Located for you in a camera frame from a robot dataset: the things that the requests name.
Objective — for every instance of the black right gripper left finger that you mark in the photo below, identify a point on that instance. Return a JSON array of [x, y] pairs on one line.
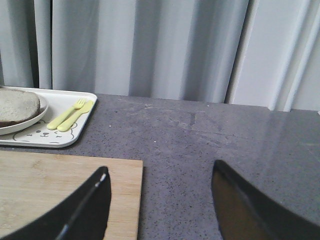
[[83, 215]]

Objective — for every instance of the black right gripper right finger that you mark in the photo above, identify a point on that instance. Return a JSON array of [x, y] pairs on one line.
[[245, 213]]

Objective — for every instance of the white round plate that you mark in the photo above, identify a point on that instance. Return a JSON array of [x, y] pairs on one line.
[[44, 105]]

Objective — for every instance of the bread slice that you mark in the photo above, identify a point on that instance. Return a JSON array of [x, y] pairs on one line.
[[17, 106]]

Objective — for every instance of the wooden cutting board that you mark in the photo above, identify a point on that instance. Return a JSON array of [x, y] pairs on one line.
[[33, 183]]

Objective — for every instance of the yellow plastic knife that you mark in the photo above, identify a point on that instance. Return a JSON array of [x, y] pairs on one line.
[[67, 124]]

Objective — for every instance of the yellow plastic fork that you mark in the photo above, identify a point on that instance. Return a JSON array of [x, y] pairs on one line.
[[59, 119]]

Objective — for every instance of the grey curtain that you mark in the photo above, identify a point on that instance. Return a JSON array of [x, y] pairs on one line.
[[247, 52]]

